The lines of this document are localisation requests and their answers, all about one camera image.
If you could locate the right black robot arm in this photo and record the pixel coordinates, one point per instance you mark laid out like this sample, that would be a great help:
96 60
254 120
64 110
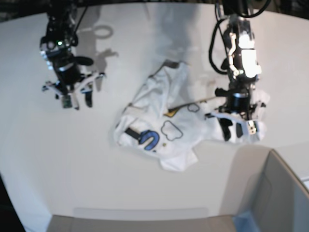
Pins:
56 49

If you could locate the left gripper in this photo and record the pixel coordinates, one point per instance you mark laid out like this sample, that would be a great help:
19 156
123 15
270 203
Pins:
220 119

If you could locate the white printed t-shirt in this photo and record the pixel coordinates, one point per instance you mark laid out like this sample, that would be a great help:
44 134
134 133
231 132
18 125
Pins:
147 125

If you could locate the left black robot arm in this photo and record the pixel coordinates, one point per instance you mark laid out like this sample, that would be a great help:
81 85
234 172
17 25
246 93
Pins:
240 64

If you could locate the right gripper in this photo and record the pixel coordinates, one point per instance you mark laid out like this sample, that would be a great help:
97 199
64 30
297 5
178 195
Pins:
67 93

